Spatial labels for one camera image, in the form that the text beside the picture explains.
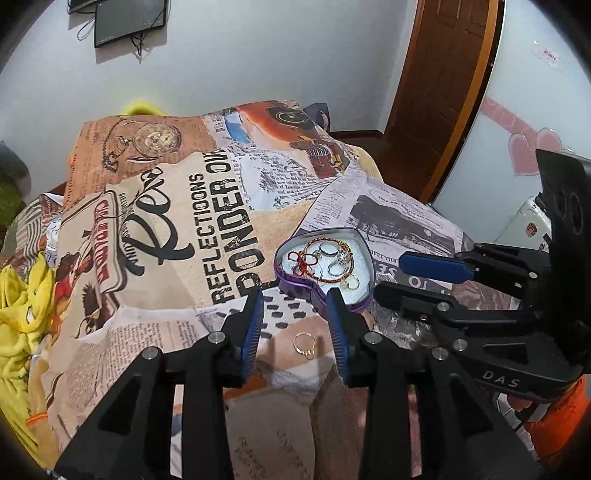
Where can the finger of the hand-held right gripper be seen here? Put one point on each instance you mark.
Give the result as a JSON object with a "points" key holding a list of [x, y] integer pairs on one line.
{"points": [[415, 300], [434, 267]]}

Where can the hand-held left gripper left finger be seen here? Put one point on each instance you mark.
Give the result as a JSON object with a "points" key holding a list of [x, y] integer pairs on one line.
{"points": [[253, 332]]}

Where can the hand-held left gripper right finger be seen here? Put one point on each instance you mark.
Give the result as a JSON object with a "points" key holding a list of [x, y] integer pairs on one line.
{"points": [[338, 337]]}

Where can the purple heart-shaped tin box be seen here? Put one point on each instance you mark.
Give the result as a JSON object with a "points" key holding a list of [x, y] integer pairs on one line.
{"points": [[362, 251]]}

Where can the jewellery pieces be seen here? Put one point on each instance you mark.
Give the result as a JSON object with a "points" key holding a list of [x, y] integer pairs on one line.
{"points": [[344, 243]]}

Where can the person's right forearm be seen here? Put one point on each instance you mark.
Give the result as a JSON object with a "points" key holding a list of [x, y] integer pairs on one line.
{"points": [[563, 420]]}

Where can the white suitcase with stickers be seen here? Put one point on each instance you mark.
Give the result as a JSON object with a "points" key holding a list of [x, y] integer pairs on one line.
{"points": [[521, 226]]}

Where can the newspaper-print blanket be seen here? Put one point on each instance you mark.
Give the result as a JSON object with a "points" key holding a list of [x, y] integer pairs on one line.
{"points": [[184, 221]]}

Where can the dark blue bag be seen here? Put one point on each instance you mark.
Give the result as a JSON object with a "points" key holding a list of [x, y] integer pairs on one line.
{"points": [[318, 113]]}

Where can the brown wooden door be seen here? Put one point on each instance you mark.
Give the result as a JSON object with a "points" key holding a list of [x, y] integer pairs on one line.
{"points": [[438, 69]]}

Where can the red and white label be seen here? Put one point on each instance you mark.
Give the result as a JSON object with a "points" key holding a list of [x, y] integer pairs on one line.
{"points": [[549, 54]]}

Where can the yellow cloth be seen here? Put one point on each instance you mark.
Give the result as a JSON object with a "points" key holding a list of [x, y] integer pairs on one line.
{"points": [[23, 314]]}

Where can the striped bed sheet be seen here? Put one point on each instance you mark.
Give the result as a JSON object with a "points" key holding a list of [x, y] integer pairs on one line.
{"points": [[37, 226]]}

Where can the yellow plush cushion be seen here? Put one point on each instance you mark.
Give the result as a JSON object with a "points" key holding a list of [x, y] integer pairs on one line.
{"points": [[143, 107]]}

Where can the small black wall monitor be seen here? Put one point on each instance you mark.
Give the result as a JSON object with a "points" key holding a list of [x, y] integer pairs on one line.
{"points": [[129, 21]]}

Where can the black wall television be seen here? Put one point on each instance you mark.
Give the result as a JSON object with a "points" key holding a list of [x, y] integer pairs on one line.
{"points": [[83, 4]]}

